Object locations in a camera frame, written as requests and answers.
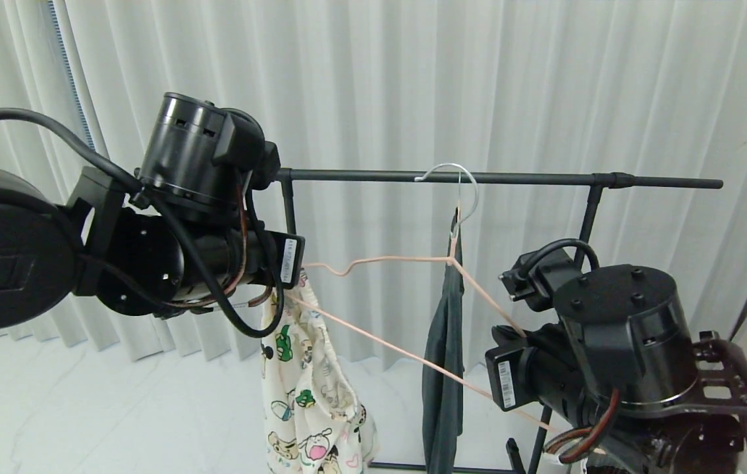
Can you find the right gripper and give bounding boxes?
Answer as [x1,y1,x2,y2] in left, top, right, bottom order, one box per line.
[485,323,588,429]

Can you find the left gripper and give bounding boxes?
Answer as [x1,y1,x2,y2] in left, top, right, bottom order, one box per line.
[182,227,306,306]

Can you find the cream printed garment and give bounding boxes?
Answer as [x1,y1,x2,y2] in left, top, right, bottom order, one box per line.
[262,270,377,474]

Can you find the black clothes rack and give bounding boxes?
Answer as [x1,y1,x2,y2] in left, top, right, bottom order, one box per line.
[273,168,723,474]

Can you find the green long-sleeved shirt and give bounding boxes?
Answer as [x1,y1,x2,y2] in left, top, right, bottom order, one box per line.
[422,211,465,474]

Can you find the white curtain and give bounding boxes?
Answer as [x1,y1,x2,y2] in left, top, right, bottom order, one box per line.
[0,0,747,373]

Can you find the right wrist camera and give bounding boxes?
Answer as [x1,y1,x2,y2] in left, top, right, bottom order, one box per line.
[499,249,585,311]

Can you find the black cable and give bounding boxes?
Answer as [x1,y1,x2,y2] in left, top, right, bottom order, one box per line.
[522,238,601,274]
[0,107,280,338]

